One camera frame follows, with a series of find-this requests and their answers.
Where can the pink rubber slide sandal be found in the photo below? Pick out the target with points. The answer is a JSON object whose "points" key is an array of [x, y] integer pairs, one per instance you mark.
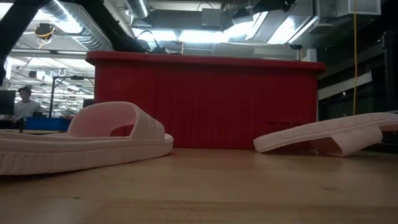
{"points": [[93, 149], [311, 130]]}

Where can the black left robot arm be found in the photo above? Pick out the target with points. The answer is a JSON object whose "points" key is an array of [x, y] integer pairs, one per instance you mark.
{"points": [[109, 28]]}

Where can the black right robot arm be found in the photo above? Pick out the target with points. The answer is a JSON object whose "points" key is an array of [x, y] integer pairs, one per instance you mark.
{"points": [[276, 4]]}

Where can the red plastic bin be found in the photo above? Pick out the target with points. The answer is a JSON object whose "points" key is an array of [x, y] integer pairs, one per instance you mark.
{"points": [[217, 102]]}

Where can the blue storage bin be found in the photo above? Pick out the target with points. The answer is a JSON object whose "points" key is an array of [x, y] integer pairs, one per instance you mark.
{"points": [[46, 124]]}

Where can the black cabinet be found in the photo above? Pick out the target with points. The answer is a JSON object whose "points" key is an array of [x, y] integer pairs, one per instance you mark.
{"points": [[88, 102]]}

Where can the person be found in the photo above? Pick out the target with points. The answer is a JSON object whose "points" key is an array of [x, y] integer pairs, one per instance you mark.
{"points": [[26, 109]]}

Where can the black computer monitor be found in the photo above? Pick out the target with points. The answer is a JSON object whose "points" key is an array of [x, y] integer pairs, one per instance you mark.
{"points": [[7, 102]]}

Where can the white ceiling air unit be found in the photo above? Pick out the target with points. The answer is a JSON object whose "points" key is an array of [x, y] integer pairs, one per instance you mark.
{"points": [[357, 7]]}

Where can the black stand pole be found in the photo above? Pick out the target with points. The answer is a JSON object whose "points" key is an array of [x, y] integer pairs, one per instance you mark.
{"points": [[390, 71]]}

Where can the grey rectangular air duct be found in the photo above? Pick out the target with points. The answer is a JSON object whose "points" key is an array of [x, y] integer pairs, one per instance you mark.
{"points": [[174, 20]]}

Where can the silver spiral air duct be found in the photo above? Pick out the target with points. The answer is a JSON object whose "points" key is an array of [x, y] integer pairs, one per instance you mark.
{"points": [[84, 35], [138, 7]]}

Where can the black metal stand frame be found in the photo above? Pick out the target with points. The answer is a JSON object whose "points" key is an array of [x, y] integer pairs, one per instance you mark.
{"points": [[52, 99]]}

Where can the ceiling security camera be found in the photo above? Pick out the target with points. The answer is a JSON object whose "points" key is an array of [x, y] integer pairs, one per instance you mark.
{"points": [[296, 47]]}

